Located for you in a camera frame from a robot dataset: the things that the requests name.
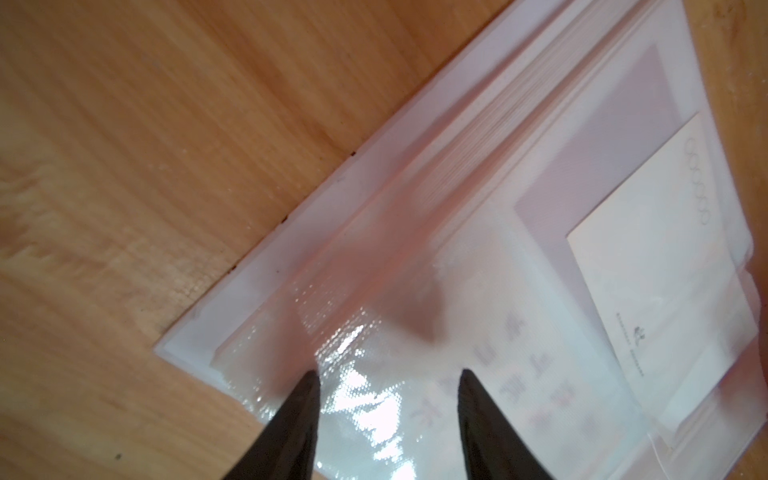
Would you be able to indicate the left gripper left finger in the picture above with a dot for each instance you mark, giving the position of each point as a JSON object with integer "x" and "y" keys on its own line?
{"x": 286, "y": 447}

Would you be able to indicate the white photo album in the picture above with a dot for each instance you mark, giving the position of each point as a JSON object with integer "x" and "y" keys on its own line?
{"x": 452, "y": 217}

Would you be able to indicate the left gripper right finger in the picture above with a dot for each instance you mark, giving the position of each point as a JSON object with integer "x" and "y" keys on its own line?
{"x": 492, "y": 449}

